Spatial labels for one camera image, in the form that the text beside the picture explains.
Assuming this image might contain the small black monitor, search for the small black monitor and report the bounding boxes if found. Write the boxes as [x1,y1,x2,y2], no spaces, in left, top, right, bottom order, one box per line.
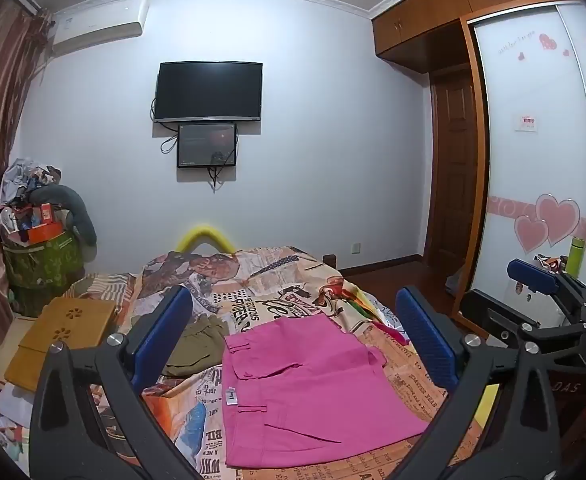
[177,123,238,169]

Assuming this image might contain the white crumpled cloth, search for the white crumpled cloth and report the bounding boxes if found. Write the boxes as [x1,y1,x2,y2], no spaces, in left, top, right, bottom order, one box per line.
[0,384,36,466]

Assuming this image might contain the wall-mounted black television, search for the wall-mounted black television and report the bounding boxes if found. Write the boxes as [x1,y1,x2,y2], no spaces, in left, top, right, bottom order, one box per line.
[153,61,264,124]

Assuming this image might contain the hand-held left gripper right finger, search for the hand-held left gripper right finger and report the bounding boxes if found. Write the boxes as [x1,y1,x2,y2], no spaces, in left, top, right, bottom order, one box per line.
[385,285,562,480]

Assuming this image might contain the wooden overhead cabinets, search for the wooden overhead cabinets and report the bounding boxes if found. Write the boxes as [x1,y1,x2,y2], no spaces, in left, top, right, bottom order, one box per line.
[371,0,581,60]

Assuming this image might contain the white heart-print wardrobe door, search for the white heart-print wardrobe door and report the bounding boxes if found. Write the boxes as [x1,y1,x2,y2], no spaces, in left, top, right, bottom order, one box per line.
[468,2,586,311]

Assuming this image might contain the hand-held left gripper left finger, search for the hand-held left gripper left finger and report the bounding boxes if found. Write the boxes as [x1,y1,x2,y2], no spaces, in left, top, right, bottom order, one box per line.
[29,285,208,480]

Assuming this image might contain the wooden lap desk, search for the wooden lap desk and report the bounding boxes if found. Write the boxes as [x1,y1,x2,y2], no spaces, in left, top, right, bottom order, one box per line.
[4,296,118,393]

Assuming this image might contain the orange box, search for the orange box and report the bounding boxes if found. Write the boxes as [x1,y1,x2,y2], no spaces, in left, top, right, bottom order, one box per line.
[25,202,64,244]

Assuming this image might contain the pink pants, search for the pink pants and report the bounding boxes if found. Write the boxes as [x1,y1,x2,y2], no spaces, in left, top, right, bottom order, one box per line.
[222,316,431,468]

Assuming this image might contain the brown wooden door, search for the brown wooden door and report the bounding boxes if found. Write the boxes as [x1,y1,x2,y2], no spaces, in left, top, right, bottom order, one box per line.
[428,72,482,283]

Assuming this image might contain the olive green pants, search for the olive green pants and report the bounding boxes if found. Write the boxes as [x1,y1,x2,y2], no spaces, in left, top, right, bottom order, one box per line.
[160,316,230,378]

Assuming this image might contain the pile of clothes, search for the pile of clothes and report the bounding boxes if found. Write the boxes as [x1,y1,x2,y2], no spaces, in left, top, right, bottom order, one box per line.
[0,157,64,208]

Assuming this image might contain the green fabric bag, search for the green fabric bag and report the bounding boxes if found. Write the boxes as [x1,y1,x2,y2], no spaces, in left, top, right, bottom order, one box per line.
[2,225,84,305]

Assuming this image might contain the black television cable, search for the black television cable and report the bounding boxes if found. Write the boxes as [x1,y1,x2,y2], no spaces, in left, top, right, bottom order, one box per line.
[150,99,180,155]

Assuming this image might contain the white air conditioner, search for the white air conditioner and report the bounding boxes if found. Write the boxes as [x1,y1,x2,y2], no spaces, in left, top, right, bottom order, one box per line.
[50,0,150,57]

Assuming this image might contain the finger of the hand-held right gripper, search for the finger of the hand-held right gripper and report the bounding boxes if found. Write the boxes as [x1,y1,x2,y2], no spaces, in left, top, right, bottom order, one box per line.
[460,291,586,371]
[507,259,586,321]

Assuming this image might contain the grey plush toy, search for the grey plush toy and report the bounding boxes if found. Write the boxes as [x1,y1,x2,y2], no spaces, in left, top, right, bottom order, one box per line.
[27,185,98,247]

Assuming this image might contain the printed blanket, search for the printed blanket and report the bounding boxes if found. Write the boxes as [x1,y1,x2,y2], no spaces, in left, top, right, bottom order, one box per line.
[65,246,478,480]

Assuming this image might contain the green bottle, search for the green bottle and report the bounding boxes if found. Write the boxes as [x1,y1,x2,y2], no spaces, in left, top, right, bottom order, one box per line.
[567,236,586,279]

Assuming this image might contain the yellow foam tube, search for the yellow foam tube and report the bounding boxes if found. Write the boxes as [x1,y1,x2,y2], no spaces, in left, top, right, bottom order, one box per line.
[175,224,234,253]

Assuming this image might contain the white plastic bag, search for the white plastic bag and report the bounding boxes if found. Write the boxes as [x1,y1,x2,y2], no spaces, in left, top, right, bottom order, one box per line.
[444,266,468,295]

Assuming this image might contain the black monitor cable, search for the black monitor cable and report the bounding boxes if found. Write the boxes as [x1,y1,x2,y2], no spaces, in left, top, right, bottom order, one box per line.
[208,152,224,192]

